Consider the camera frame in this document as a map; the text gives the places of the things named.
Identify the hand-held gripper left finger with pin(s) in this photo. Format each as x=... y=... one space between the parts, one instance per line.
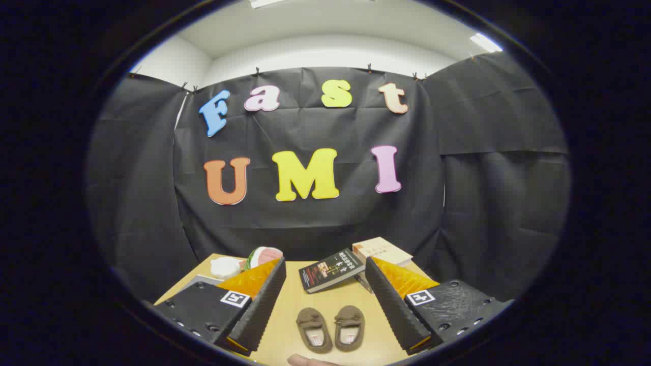
x=264 y=305

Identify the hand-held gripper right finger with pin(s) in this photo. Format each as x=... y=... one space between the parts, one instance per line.
x=389 y=305

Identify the brown fuzzy shoe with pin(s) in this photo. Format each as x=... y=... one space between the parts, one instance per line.
x=349 y=328
x=314 y=329

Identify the cream fabric storage box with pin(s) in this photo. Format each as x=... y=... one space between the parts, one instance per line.
x=196 y=281

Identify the watermelon slice plush toy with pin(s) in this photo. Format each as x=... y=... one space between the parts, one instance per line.
x=264 y=255

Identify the white plush toy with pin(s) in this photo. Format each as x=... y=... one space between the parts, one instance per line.
x=225 y=267

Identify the black cover book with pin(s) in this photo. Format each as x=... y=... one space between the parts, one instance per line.
x=330 y=269

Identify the ceiling light panel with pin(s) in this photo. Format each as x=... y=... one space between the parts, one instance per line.
x=264 y=2
x=485 y=42

